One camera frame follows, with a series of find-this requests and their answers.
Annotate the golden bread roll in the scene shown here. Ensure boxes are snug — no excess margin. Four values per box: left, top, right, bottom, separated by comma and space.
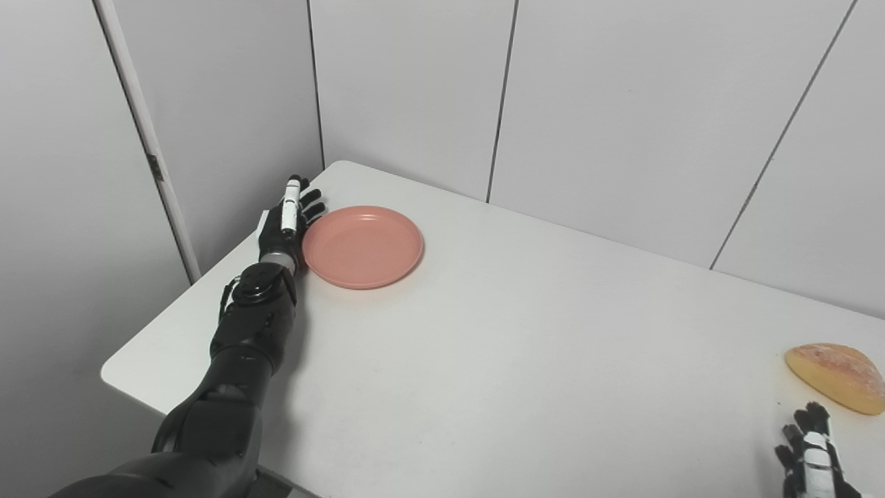
784, 343, 885, 416

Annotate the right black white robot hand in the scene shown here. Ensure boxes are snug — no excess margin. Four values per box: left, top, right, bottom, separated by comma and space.
774, 402, 865, 498

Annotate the pink plate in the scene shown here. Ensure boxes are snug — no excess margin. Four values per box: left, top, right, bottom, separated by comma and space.
301, 205, 425, 291

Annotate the white wall post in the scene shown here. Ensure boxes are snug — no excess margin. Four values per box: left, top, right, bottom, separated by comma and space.
93, 0, 203, 285

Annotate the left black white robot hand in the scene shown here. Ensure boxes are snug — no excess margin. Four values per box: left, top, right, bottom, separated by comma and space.
257, 174, 327, 267

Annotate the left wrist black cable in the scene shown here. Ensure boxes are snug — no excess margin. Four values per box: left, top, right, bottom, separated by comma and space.
218, 275, 243, 327

